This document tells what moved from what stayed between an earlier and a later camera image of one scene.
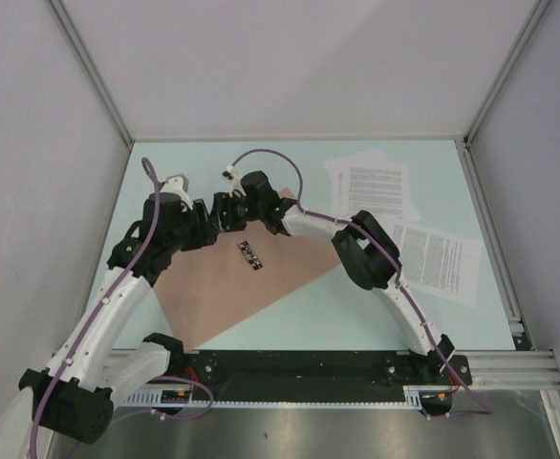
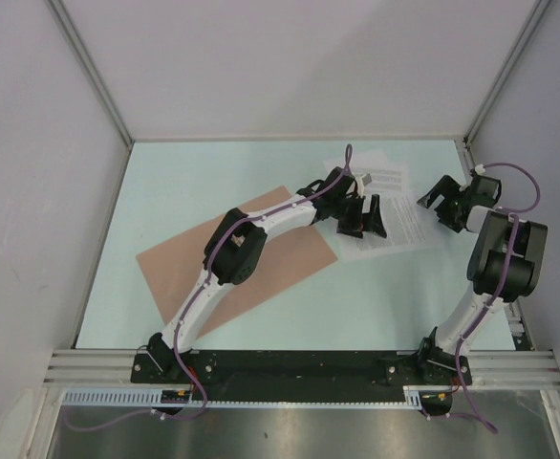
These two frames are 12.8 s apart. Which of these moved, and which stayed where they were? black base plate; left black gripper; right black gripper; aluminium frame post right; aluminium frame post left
Moved: right black gripper; left black gripper
Stayed: aluminium frame post right; aluminium frame post left; black base plate
